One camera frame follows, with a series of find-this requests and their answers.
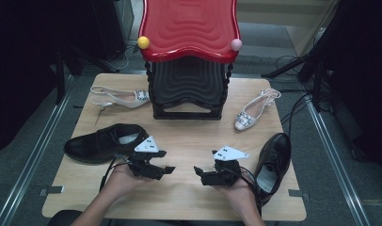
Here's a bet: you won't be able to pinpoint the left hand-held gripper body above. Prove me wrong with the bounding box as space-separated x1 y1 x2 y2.
115 135 168 182

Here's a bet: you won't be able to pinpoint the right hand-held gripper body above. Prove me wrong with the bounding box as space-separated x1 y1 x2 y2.
200 145 250 187

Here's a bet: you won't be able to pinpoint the white slingback shoe crystal buckle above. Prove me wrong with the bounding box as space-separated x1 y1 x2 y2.
89 85 151 126
233 88 282 132

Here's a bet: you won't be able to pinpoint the black leather shoe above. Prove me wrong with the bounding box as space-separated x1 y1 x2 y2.
253 132 293 207
63 122 151 165

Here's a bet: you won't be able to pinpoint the red and black shoe rack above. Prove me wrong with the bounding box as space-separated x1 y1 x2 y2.
136 0 244 121

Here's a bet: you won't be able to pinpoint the person's right hand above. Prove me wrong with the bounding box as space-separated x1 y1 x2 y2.
212 178 260 216

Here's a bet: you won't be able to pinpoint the person's left hand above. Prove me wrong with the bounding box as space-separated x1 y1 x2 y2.
100 163 150 202

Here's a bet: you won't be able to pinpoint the grey table clip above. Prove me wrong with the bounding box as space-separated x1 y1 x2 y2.
39 186 65 198
287 188 311 202

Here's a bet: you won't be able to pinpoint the black stand pole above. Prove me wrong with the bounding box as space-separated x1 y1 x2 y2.
54 46 69 106

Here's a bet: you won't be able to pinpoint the black tripod stand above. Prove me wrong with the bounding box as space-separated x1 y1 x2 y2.
261 51 326 112

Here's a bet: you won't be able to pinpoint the black curtain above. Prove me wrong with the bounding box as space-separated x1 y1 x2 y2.
0 0 127 156
314 0 382 172

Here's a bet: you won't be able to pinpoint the right hand-held gripper cable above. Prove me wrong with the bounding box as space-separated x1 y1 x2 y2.
238 165 264 218

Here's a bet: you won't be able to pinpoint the hand-held gripper cable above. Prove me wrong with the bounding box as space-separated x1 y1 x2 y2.
99 153 134 193
238 165 264 218

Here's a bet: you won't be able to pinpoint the left hand-held gripper cable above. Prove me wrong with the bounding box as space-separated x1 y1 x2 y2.
99 153 134 193

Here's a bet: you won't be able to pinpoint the black floor cables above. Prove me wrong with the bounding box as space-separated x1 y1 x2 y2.
275 55 317 139

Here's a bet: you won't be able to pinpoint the white floor cable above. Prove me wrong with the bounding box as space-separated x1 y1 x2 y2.
108 46 135 73

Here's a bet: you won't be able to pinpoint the metal floor rail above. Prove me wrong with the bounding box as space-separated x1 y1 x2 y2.
0 78 74 226
304 98 372 226

